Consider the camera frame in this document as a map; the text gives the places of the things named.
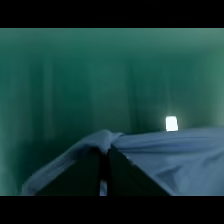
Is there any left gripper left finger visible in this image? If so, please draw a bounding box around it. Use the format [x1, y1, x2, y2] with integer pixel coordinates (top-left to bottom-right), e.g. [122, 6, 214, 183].
[34, 147, 103, 197]

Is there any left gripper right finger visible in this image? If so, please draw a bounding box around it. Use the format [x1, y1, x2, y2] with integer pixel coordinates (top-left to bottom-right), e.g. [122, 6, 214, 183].
[107, 144, 172, 197]

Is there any purple garment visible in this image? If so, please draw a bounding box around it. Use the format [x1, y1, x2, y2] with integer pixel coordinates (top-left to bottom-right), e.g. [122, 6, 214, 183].
[19, 127, 224, 197]

